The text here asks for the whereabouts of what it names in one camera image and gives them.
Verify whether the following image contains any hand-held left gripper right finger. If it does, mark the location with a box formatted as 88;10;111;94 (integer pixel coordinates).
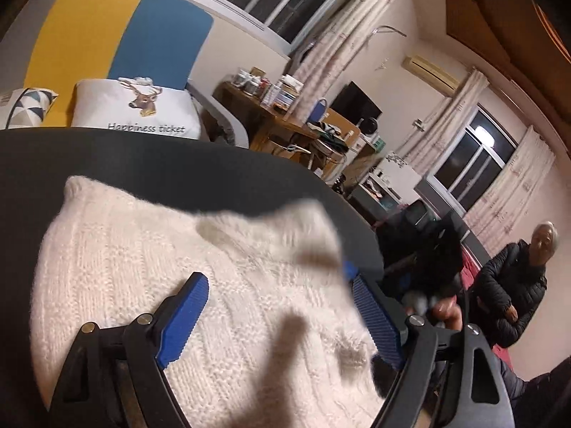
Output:
352;275;515;428

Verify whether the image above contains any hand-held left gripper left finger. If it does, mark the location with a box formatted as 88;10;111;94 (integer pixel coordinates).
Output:
45;271;210;428

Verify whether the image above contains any cream knit sweater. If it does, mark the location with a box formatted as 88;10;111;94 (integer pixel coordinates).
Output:
29;176;389;428

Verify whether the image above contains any person's right hand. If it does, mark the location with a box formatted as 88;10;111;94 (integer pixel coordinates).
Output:
430;299;464;331

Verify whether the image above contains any red quilt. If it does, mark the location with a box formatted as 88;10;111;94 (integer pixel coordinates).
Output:
459;250;514;366

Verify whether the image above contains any low grey cabinet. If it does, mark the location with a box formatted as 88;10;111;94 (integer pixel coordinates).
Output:
349;173;403;215

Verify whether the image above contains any white-framed window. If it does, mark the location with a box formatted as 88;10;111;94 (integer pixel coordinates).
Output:
425;104;519;213

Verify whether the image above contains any patterned curtain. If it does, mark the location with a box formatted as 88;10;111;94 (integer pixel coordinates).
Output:
289;0;423;122
395;68;490;175
463;126;557;256

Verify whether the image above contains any light wooden desk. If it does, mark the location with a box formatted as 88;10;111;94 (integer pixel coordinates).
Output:
325;107;381;180

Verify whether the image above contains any blue bag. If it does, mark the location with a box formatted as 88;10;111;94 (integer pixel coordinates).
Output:
308;98;329;124

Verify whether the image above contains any black flat screen monitor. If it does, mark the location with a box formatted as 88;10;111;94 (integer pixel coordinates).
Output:
329;80;384;124

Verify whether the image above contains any person's black jacket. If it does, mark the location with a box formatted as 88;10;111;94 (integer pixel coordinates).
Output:
495;357;571;428

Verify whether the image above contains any dark wooden desk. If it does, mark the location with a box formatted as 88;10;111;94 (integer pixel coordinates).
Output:
213;81;323;153

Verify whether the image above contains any stack of boxes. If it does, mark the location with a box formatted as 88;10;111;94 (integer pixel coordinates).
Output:
267;77;303;111

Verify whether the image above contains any white deer-print pillow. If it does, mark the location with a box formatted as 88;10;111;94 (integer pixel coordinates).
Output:
70;76;204;140

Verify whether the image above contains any geometric-print pillow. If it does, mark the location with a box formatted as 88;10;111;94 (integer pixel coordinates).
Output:
0;88;60;131

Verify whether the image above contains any wall air conditioner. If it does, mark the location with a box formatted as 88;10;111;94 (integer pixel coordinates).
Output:
401;55;461;97

